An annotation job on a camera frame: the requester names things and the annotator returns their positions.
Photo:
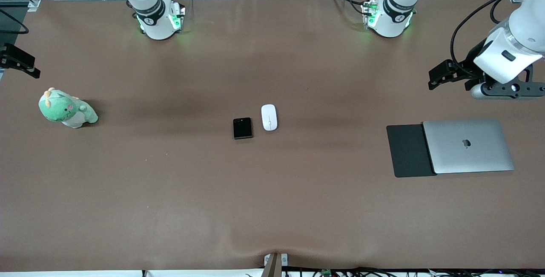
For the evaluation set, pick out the white computer mouse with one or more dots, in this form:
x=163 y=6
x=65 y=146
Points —
x=269 y=117

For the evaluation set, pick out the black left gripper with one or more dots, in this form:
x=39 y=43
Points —
x=474 y=61

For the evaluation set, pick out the black phone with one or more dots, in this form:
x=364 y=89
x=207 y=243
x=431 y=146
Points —
x=242 y=128

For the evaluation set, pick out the small green circuit board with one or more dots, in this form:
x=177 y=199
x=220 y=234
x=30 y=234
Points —
x=326 y=272

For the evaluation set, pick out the green plush dinosaur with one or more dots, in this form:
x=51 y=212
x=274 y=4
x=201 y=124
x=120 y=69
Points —
x=64 y=111

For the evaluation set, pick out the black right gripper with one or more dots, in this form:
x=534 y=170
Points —
x=17 y=60

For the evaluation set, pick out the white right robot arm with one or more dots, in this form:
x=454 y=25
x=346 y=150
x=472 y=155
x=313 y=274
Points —
x=153 y=25

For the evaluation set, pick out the black mouse pad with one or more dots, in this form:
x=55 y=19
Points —
x=406 y=153

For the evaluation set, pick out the silver closed laptop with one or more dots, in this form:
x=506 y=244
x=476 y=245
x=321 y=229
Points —
x=468 y=147

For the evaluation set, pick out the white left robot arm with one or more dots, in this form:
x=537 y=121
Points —
x=391 y=21

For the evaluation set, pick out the brown table cover mat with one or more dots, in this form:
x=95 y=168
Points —
x=272 y=204

